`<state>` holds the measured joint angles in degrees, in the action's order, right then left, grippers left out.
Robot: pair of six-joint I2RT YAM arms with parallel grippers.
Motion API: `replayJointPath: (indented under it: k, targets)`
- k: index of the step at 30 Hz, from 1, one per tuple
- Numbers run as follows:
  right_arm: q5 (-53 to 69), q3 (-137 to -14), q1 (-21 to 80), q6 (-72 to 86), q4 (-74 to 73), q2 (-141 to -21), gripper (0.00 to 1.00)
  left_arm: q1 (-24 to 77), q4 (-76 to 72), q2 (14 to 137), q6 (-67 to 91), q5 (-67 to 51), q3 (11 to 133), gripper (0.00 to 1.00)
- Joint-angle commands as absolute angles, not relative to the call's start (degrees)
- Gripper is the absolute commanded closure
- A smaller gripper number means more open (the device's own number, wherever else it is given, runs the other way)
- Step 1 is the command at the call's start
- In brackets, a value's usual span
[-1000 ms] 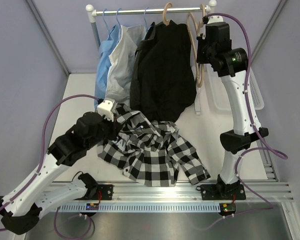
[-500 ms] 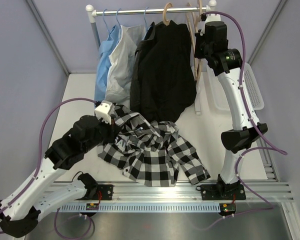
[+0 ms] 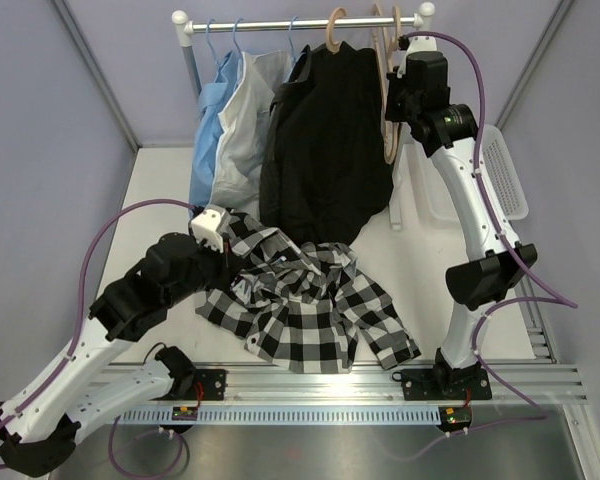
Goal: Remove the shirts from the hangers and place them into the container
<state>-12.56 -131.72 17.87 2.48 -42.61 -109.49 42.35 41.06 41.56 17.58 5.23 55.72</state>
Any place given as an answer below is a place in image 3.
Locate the blue wire hanger right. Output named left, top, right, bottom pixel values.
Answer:
left=287, top=15, right=299, bottom=65

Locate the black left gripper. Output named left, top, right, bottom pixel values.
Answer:
left=164, top=233, right=247, bottom=308

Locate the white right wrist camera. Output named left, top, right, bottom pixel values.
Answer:
left=398, top=35, right=438, bottom=56

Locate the wooden hanger of checkered shirt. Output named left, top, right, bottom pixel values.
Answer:
left=372, top=5, right=402, bottom=164

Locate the blue wire hanger left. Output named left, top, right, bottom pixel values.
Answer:
left=204, top=16, right=222, bottom=66

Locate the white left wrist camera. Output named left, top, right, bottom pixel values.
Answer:
left=189, top=205, right=230, bottom=253

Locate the metal clothes rack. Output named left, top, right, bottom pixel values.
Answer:
left=170, top=0, right=436, bottom=231

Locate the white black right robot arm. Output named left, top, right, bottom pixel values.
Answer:
left=386, top=51, right=537, bottom=400

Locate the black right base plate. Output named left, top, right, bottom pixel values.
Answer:
left=391, top=367, right=493, bottom=401

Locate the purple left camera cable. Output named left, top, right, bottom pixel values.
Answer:
left=0, top=198, right=201, bottom=475

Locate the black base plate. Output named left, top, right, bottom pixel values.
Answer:
left=174, top=368, right=227, bottom=401
left=391, top=367, right=493, bottom=401

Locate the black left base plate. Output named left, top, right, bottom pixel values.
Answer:
left=174, top=368, right=227, bottom=401

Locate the wooden hanger of black shirt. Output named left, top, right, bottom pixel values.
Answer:
left=325, top=7, right=347, bottom=54

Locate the white plastic basket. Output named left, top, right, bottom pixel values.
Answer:
left=403, top=124, right=529, bottom=230

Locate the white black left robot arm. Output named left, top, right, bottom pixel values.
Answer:
left=0, top=233, right=237, bottom=478

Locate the black white checkered shirt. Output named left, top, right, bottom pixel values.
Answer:
left=196, top=210, right=421, bottom=374

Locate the white slotted cable duct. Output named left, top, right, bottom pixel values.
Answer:
left=119, top=405, right=441, bottom=426

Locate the light blue shirt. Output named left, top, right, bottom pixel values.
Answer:
left=188, top=50, right=241, bottom=206

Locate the dark pinstriped shirt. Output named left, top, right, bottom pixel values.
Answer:
left=259, top=45, right=312, bottom=226

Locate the aluminium mounting rail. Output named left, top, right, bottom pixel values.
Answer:
left=209, top=363, right=587, bottom=405

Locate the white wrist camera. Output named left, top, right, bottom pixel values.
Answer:
left=398, top=35, right=438, bottom=56
left=189, top=205, right=230, bottom=253

